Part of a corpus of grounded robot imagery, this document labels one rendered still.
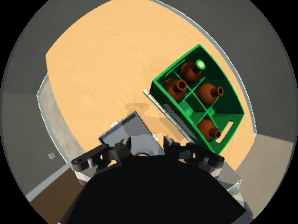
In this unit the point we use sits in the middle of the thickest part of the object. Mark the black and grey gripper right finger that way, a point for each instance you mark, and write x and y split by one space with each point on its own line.
207 160

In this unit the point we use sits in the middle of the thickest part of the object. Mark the green plastic crate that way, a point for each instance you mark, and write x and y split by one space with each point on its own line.
227 108

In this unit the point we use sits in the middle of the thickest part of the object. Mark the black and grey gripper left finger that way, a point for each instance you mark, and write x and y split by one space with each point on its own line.
88 163

